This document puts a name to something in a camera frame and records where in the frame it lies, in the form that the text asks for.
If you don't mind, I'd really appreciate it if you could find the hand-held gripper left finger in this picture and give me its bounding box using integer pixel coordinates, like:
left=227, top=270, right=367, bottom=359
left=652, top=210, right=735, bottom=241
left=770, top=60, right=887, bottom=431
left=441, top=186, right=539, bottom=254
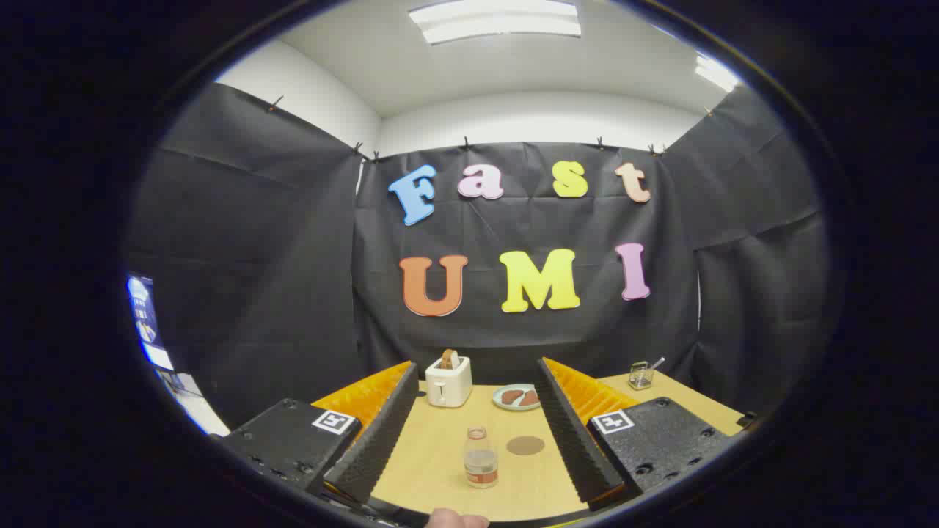
left=209, top=359, right=420, bottom=507

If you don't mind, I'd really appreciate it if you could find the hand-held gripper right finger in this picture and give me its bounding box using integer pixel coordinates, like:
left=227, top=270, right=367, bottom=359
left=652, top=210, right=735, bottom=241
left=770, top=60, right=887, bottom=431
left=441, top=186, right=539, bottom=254
left=534, top=356, right=756, bottom=513

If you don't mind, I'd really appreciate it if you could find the clear plastic bottle red label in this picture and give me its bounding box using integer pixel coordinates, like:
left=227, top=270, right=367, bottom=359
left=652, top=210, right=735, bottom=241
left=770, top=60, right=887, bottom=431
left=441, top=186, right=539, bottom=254
left=464, top=427, right=500, bottom=489

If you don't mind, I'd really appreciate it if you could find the wooden table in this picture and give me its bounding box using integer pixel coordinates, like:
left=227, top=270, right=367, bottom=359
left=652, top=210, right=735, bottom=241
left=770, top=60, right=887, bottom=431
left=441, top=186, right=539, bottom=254
left=370, top=370, right=748, bottom=523

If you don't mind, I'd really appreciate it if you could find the white toaster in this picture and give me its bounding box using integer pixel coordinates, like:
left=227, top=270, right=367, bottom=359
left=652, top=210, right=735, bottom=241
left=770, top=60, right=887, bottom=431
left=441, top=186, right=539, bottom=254
left=425, top=356, right=473, bottom=408

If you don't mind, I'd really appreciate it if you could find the pale green plate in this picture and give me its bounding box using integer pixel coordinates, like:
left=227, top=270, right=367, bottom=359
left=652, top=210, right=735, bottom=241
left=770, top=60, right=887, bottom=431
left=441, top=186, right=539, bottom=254
left=492, top=384, right=542, bottom=411

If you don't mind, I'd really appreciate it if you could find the white desk edge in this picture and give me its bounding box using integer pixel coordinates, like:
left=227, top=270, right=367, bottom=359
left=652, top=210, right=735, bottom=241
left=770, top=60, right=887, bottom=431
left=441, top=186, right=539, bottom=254
left=156, top=370, right=232, bottom=437

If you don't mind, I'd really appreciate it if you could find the black backdrop cloth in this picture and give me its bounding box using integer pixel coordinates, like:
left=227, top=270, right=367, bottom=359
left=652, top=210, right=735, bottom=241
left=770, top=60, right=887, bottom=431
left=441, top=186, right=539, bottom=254
left=125, top=82, right=830, bottom=426

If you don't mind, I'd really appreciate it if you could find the computer monitor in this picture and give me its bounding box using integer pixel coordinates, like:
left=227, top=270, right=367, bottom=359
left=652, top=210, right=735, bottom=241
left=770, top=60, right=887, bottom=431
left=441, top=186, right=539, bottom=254
left=126, top=274, right=175, bottom=373

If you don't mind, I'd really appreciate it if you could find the small ceiling light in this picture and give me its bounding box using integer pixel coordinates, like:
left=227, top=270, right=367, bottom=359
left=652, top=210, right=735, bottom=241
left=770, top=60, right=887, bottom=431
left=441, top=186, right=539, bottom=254
left=693, top=53, right=742, bottom=94

